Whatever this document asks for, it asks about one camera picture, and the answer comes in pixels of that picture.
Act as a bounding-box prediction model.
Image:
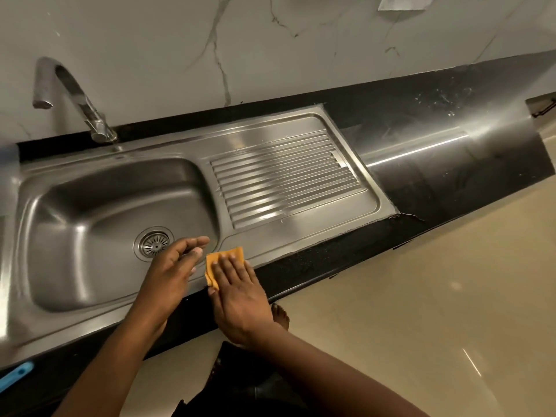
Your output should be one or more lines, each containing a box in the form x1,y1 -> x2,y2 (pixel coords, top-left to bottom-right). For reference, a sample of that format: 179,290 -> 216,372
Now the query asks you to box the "blue brush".
0,361 -> 35,392

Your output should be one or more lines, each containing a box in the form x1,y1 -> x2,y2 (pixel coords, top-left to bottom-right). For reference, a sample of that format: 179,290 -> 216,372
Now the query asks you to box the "person's black clothing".
171,341 -> 313,417

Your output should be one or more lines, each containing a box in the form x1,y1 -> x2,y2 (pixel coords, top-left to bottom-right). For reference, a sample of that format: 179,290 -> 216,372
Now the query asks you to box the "round metal drain strainer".
133,226 -> 175,261

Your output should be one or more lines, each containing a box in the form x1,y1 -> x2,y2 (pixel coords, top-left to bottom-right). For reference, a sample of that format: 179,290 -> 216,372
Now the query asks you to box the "white paper sheet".
376,0 -> 435,12

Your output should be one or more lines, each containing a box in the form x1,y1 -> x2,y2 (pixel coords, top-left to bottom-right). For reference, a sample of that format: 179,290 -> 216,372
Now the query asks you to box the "person's right hand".
207,250 -> 283,347

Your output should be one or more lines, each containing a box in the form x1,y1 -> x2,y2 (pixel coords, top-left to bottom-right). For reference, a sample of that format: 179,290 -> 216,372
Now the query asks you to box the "chrome faucet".
32,56 -> 119,144

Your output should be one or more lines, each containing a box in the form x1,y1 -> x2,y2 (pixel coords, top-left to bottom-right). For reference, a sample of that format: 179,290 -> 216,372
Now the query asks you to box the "stainless steel sink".
0,103 -> 398,370

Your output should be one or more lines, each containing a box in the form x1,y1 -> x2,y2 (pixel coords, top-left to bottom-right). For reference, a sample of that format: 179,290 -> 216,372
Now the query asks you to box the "person's right forearm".
250,323 -> 431,417

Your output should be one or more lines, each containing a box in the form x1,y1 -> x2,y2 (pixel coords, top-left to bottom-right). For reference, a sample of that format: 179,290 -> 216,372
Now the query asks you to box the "person's left forearm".
52,314 -> 168,417

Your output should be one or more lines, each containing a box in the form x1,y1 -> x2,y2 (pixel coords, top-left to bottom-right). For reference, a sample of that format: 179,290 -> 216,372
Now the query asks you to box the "person's foot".
271,302 -> 291,333

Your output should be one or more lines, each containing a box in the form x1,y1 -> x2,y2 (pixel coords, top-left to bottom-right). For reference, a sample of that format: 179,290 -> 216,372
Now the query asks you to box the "person's left hand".
126,235 -> 211,335

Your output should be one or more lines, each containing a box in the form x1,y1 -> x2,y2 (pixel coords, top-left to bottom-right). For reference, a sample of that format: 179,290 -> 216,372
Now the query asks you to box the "orange sponge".
204,246 -> 245,291

